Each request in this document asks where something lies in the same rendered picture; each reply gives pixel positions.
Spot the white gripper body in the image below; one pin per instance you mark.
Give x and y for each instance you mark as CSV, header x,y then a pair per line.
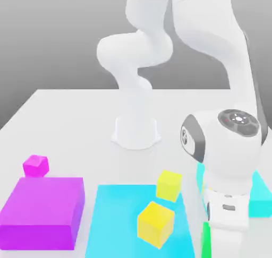
x,y
226,244

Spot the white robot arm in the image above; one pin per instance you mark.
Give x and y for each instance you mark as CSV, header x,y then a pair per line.
x,y
229,156

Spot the small green cube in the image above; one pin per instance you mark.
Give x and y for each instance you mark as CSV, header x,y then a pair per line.
x,y
205,241

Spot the small yellow cube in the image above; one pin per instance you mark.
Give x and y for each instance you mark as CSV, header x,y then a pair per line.
x,y
155,224
169,185

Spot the small magenta cube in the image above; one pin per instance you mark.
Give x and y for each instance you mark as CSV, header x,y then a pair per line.
x,y
35,166

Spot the large cyan box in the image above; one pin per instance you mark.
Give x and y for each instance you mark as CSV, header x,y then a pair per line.
x,y
114,219
260,196

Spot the large magenta box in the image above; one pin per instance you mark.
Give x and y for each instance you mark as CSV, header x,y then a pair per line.
x,y
40,207

